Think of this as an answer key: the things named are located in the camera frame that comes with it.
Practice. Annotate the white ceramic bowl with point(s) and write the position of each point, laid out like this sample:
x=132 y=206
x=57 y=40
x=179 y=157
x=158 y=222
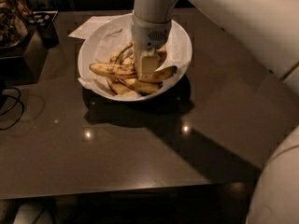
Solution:
x=90 y=50

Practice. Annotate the small banana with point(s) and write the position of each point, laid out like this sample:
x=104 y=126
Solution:
x=116 y=57
x=127 y=60

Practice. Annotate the yellow banana front left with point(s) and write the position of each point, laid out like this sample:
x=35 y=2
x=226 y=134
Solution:
x=119 y=88

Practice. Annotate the small banana back left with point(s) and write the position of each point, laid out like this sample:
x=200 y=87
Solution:
x=116 y=57

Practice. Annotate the black cup with pattern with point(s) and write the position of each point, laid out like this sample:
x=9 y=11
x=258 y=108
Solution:
x=43 y=22

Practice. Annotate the dark box stand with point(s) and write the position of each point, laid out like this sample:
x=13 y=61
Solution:
x=23 y=64

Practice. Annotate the glass jar with snacks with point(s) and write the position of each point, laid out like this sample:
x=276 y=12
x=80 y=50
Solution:
x=13 y=29

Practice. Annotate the white object under table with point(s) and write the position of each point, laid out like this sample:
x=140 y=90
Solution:
x=42 y=210

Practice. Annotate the yellow banana right side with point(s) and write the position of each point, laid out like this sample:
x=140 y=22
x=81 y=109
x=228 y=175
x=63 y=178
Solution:
x=161 y=75

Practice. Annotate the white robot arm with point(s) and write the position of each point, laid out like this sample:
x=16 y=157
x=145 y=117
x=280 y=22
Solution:
x=269 y=29

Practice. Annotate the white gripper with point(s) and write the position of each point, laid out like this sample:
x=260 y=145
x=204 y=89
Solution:
x=149 y=34

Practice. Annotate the small banana back middle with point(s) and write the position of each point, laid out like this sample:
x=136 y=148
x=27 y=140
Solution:
x=127 y=60

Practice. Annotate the white paper sheet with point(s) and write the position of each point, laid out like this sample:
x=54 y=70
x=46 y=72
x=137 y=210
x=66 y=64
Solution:
x=89 y=26

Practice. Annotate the long spotted yellow banana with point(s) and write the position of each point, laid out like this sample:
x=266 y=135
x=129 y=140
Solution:
x=116 y=70

